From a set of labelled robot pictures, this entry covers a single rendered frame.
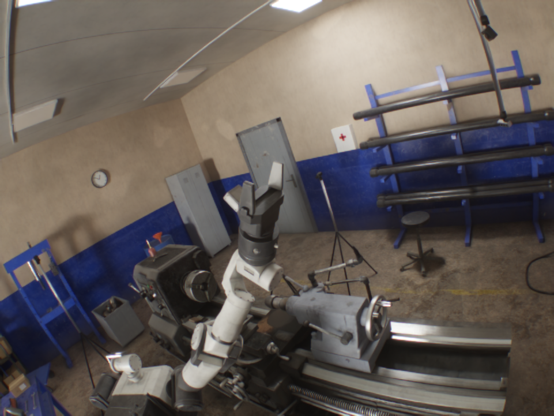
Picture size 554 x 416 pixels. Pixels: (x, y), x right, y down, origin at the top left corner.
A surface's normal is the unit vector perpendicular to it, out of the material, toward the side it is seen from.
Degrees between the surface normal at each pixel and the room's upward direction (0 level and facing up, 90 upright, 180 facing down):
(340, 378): 36
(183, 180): 90
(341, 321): 82
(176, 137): 90
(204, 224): 90
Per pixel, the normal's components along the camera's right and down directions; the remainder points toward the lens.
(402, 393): -0.61, -0.49
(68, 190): 0.74, -0.07
